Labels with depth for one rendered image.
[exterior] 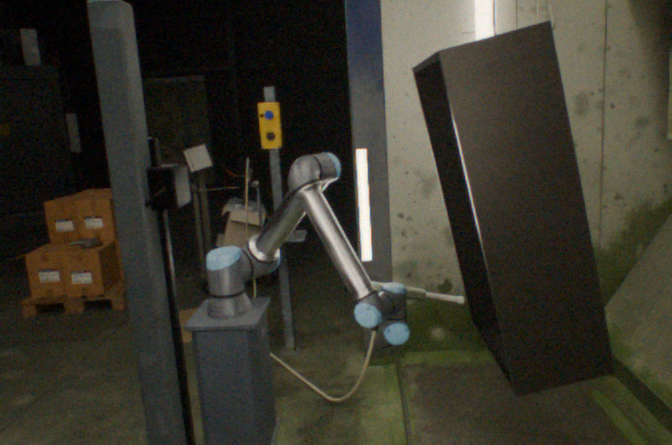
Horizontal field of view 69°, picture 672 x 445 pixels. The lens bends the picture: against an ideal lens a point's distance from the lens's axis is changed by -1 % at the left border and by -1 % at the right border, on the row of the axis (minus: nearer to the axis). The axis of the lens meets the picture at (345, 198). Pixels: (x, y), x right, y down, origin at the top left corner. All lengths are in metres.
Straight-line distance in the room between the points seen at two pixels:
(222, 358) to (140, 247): 1.41
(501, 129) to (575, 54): 1.34
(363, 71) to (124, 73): 1.97
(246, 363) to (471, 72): 1.44
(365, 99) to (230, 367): 1.48
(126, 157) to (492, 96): 1.13
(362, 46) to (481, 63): 1.18
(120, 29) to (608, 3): 2.56
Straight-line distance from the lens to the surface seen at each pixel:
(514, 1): 2.84
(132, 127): 0.81
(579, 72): 2.91
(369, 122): 2.67
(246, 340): 2.14
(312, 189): 1.76
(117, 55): 0.82
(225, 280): 2.14
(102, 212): 4.70
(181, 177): 0.85
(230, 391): 2.27
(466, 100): 1.59
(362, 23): 2.71
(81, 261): 4.45
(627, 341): 2.95
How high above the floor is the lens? 1.45
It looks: 10 degrees down
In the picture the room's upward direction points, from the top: 3 degrees counter-clockwise
